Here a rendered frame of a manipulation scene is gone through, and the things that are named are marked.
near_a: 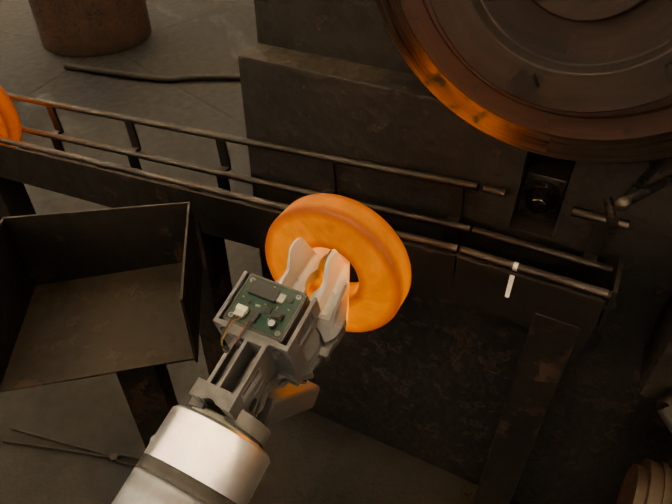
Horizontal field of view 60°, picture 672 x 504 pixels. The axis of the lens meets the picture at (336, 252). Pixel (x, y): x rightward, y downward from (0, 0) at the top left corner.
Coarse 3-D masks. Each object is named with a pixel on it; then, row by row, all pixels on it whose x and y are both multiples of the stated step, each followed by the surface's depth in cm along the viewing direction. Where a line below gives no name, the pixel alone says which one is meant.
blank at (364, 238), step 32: (288, 224) 57; (320, 224) 55; (352, 224) 53; (384, 224) 55; (352, 256) 56; (384, 256) 54; (352, 288) 61; (384, 288) 56; (352, 320) 61; (384, 320) 59
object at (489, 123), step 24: (384, 0) 63; (408, 24) 63; (408, 48) 65; (432, 72) 65; (456, 96) 66; (480, 120) 66; (504, 120) 65; (528, 144) 65; (552, 144) 64; (576, 144) 63; (600, 144) 62; (624, 144) 60; (648, 144) 59
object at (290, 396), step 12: (288, 384) 56; (300, 384) 57; (312, 384) 59; (276, 396) 51; (288, 396) 52; (300, 396) 55; (312, 396) 58; (264, 408) 49; (276, 408) 50; (288, 408) 53; (300, 408) 56; (264, 420) 49; (276, 420) 51
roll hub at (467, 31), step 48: (432, 0) 52; (480, 0) 51; (528, 0) 50; (576, 0) 46; (624, 0) 45; (480, 48) 53; (528, 48) 52; (576, 48) 50; (624, 48) 48; (576, 96) 51; (624, 96) 50
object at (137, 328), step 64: (0, 256) 81; (64, 256) 89; (128, 256) 90; (192, 256) 83; (0, 320) 79; (64, 320) 85; (128, 320) 84; (192, 320) 77; (0, 384) 77; (128, 384) 90
